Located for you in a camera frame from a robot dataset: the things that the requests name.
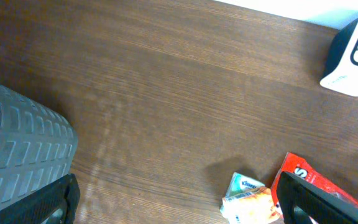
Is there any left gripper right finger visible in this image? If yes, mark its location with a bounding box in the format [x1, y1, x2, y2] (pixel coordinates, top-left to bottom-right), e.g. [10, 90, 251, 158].
[277, 172, 358, 224]

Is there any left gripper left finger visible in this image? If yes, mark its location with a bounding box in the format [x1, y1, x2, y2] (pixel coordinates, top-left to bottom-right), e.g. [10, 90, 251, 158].
[0, 174, 80, 224]

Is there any red snack bag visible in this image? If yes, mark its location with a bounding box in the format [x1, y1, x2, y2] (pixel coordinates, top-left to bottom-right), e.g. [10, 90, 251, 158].
[271, 152, 358, 208]

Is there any orange small tissue pack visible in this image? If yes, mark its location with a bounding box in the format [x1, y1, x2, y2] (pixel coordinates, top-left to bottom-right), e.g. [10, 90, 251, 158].
[221, 187, 281, 224]

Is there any green tissue pack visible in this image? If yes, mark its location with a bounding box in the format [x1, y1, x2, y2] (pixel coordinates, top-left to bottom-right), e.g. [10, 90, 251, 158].
[225, 172, 265, 197]

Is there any grey plastic mesh basket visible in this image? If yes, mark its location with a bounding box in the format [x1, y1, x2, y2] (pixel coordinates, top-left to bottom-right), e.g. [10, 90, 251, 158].
[0, 85, 78, 211]

